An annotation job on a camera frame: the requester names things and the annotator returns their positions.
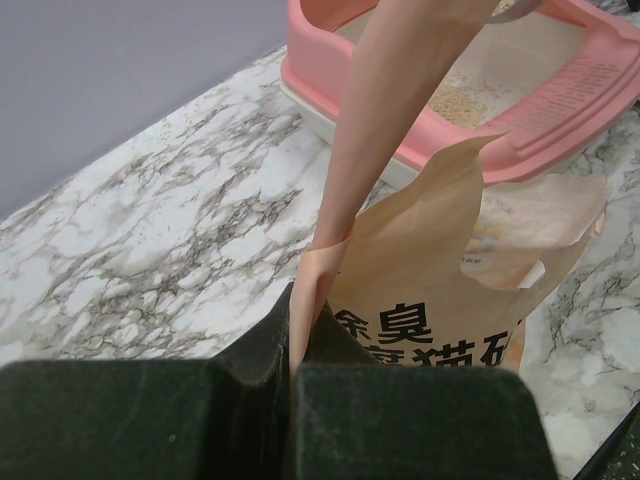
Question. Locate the silver metal scoop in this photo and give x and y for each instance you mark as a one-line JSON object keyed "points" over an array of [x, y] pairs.
{"points": [[508, 11]]}

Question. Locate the orange cat litter bag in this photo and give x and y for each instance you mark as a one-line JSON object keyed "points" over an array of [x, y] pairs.
{"points": [[444, 271]]}

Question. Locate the pink litter box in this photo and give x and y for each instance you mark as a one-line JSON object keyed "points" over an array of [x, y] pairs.
{"points": [[571, 70]]}

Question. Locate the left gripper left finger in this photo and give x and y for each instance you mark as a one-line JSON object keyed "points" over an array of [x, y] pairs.
{"points": [[261, 352]]}

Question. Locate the black table front rail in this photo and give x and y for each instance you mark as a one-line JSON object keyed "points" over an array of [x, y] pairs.
{"points": [[618, 457]]}

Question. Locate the litter granules pile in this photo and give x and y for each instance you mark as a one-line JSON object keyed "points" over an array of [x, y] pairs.
{"points": [[464, 101]]}

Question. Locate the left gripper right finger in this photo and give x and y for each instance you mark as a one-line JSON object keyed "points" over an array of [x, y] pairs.
{"points": [[331, 344]]}

